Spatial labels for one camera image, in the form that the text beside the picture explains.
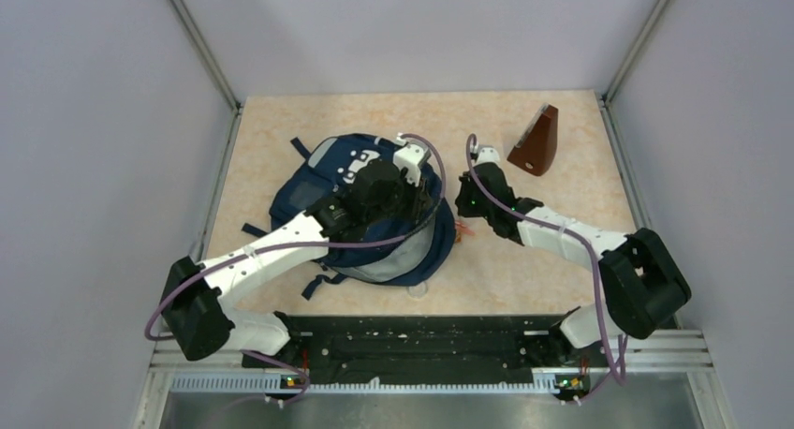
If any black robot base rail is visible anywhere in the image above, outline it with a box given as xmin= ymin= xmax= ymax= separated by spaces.
xmin=274 ymin=315 xmax=607 ymax=385

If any pink pen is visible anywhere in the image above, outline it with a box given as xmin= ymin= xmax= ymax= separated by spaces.
xmin=455 ymin=221 xmax=476 ymax=243

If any brown wooden metronome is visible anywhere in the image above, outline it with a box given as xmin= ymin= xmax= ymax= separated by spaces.
xmin=507 ymin=103 xmax=559 ymax=177

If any purple cable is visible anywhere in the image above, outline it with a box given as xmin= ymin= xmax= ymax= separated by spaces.
xmin=143 ymin=133 xmax=448 ymax=408
xmin=464 ymin=133 xmax=629 ymax=388

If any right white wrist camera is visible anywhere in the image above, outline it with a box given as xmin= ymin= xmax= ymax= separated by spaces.
xmin=469 ymin=144 xmax=501 ymax=167

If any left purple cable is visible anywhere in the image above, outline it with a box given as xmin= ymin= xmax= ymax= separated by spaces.
xmin=143 ymin=133 xmax=448 ymax=408

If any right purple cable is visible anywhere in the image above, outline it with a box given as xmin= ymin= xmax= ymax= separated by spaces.
xmin=464 ymin=133 xmax=629 ymax=388

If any navy blue student backpack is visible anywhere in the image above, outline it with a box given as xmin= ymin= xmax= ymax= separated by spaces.
xmin=269 ymin=133 xmax=456 ymax=300

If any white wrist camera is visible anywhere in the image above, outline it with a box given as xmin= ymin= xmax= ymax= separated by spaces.
xmin=392 ymin=133 xmax=430 ymax=187
xmin=469 ymin=144 xmax=501 ymax=167

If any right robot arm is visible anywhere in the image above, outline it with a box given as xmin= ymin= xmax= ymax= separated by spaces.
xmin=455 ymin=162 xmax=692 ymax=365

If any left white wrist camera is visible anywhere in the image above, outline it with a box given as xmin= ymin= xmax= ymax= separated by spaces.
xmin=392 ymin=133 xmax=430 ymax=187

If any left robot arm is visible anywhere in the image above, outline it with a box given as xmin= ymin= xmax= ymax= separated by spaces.
xmin=155 ymin=160 xmax=445 ymax=367

